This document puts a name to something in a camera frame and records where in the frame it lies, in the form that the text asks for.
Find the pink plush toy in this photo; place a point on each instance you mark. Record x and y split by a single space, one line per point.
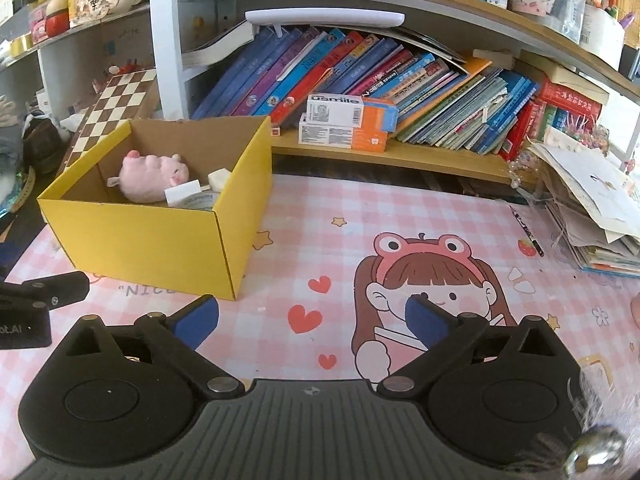
150 175

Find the stack of loose papers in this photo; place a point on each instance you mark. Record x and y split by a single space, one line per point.
590 210

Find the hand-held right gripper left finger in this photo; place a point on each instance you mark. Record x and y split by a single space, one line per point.
197 322

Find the yellow cardboard box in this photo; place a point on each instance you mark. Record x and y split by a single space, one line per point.
150 245

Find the small red white box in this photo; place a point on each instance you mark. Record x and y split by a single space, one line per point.
277 130

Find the wooden bookshelf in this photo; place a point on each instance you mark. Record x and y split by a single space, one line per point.
400 161

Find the red jar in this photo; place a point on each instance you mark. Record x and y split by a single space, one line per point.
57 22

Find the white charger plug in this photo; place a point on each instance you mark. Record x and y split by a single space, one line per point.
182 193

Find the row of colourful books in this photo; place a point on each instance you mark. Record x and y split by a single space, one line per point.
400 75

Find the black pencil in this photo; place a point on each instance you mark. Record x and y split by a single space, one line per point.
525 230

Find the orange and white carton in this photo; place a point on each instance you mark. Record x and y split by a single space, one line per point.
340 136
350 112

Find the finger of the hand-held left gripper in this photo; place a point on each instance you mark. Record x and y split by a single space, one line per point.
60 287

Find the white lamp bar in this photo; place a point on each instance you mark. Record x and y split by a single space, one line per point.
325 18

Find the dark brown plush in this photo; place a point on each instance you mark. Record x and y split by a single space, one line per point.
42 142

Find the pink printed desk mat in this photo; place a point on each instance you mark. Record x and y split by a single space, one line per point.
400 210

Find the cream foam block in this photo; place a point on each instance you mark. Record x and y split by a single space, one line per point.
220 177

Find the silver metal ball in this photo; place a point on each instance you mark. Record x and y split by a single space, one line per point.
595 452

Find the brown checkered chessboard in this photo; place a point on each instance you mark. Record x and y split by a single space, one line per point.
110 110

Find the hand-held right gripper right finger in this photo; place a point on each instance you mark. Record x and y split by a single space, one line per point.
425 317

